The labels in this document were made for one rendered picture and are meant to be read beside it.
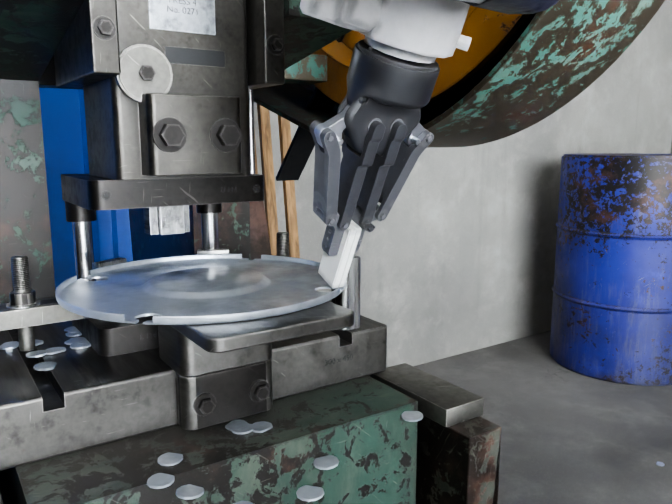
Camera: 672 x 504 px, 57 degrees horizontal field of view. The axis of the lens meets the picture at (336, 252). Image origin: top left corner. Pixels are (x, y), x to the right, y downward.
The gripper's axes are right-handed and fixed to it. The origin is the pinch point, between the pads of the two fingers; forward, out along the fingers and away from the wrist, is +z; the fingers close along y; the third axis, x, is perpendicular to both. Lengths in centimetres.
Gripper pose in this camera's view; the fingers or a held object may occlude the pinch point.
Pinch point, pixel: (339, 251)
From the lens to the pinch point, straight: 62.1
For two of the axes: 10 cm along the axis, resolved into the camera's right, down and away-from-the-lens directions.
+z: -2.5, 8.3, 4.9
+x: -5.3, -5.4, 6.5
